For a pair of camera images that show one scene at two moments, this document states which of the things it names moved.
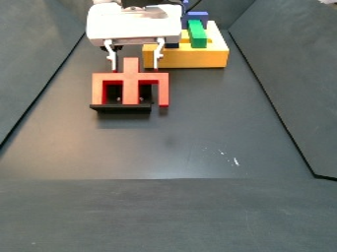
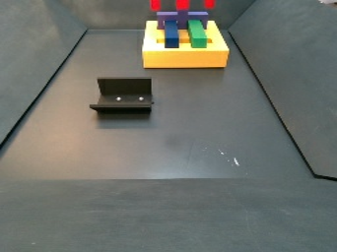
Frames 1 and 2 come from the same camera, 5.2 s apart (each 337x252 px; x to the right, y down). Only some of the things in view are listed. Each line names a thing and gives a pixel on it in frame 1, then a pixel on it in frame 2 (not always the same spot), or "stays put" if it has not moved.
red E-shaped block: [130, 76] to [182, 5]
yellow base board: [212, 56] stays put
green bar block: [198, 33] stays put
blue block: [193, 15] stays put
